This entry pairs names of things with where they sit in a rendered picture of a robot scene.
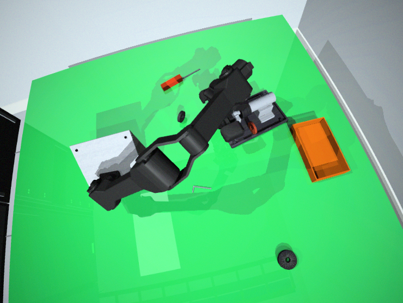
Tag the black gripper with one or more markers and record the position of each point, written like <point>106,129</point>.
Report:
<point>229,128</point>

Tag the orange rectangular tray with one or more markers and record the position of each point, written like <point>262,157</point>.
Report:
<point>319,149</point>

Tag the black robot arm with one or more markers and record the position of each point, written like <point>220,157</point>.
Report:
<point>153,170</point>

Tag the red-brown spacer ring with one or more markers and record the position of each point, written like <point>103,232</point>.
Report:
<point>252,127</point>

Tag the red-handled screwdriver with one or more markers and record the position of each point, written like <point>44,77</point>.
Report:
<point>173,81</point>

